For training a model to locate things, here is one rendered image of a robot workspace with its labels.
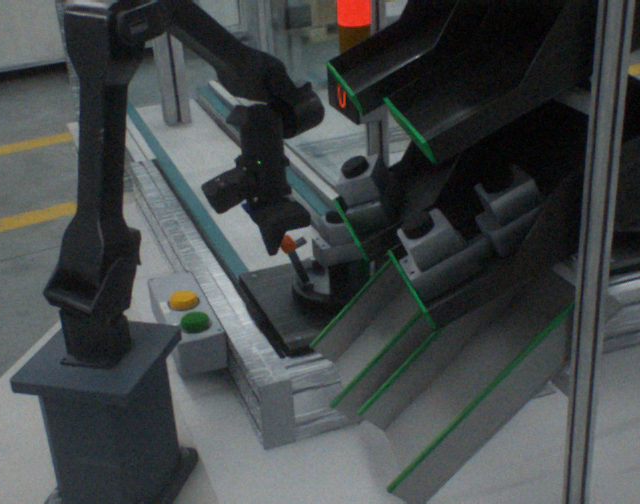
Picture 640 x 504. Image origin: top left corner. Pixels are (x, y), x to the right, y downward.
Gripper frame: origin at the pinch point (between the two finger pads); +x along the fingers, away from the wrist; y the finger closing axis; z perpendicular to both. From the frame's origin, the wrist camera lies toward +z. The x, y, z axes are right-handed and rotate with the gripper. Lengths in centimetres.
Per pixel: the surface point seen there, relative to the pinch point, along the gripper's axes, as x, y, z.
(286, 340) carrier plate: 11.7, 9.5, 1.8
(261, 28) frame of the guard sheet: -10, -75, -23
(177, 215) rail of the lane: 12.6, -40.9, 5.4
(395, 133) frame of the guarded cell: 20, -82, -57
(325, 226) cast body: 0.5, 0.7, -7.9
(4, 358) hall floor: 108, -172, 45
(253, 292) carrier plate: 11.7, -5.4, 1.9
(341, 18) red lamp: -23.5, -18.4, -19.2
